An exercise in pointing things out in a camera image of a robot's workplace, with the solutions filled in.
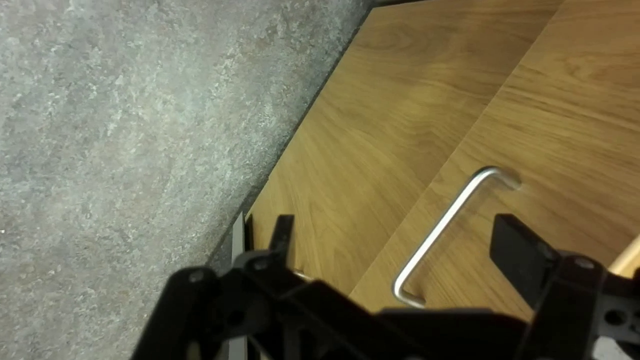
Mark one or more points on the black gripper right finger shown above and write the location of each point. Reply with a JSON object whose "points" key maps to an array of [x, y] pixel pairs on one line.
{"points": [[523, 256]]}

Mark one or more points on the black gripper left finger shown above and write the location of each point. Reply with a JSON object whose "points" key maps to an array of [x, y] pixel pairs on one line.
{"points": [[281, 239]]}

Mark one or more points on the wooden top drawer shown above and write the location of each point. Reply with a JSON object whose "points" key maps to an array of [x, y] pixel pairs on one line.
{"points": [[566, 127]]}

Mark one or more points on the wooden drawer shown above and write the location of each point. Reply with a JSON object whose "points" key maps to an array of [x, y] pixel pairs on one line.
{"points": [[566, 127], [401, 99]]}

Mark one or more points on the wooden lower drawer front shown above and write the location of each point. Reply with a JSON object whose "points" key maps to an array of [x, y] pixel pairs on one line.
{"points": [[401, 99]]}

